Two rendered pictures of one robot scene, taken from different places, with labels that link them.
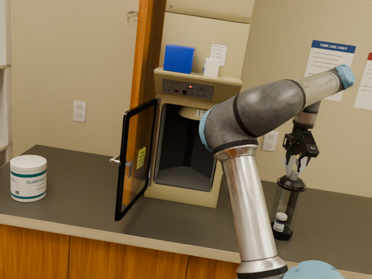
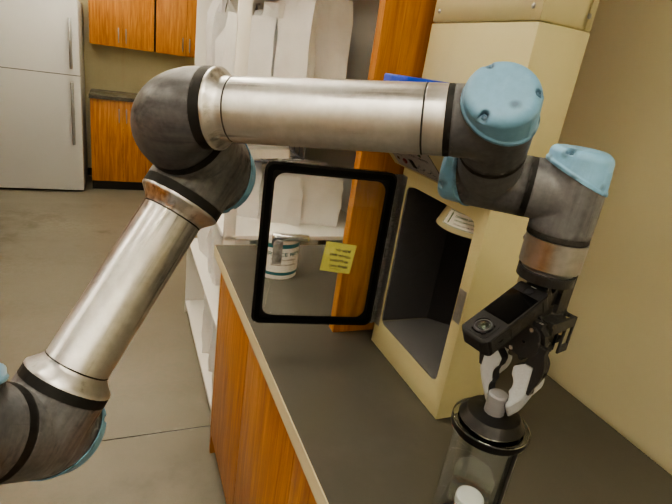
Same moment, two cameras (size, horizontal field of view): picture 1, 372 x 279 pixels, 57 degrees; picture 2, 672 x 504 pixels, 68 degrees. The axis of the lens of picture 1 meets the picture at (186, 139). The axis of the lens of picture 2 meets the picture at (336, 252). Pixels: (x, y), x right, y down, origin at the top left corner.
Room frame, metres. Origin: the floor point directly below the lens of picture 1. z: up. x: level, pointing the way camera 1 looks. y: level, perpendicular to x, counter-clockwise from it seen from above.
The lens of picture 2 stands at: (0.71, -0.84, 1.60)
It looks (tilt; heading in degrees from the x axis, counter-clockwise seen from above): 20 degrees down; 64
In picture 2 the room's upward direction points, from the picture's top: 9 degrees clockwise
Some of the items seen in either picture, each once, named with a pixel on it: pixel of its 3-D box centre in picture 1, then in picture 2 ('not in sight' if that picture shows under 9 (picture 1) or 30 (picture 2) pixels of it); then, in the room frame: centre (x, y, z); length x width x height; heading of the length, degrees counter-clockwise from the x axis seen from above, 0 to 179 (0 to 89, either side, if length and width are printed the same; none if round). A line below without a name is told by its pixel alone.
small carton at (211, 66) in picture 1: (210, 67); not in sight; (1.28, -0.05, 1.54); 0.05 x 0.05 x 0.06; 6
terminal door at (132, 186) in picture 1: (137, 156); (322, 249); (1.18, 0.17, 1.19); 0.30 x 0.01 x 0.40; 168
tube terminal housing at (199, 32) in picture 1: (194, 111); (481, 222); (1.47, -0.02, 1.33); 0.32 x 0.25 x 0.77; 88
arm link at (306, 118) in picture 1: (304, 117); (549, 253); (1.22, -0.42, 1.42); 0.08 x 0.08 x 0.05
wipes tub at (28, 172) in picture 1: (28, 177); not in sight; (1.22, 0.60, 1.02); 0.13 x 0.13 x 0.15
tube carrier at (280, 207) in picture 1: (285, 207); (473, 478); (1.20, -0.42, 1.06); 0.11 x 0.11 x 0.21
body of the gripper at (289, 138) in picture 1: (299, 137); (537, 309); (1.23, -0.42, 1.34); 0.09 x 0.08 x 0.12; 13
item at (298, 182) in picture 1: (292, 179); (493, 412); (1.20, -0.42, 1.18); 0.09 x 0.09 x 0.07
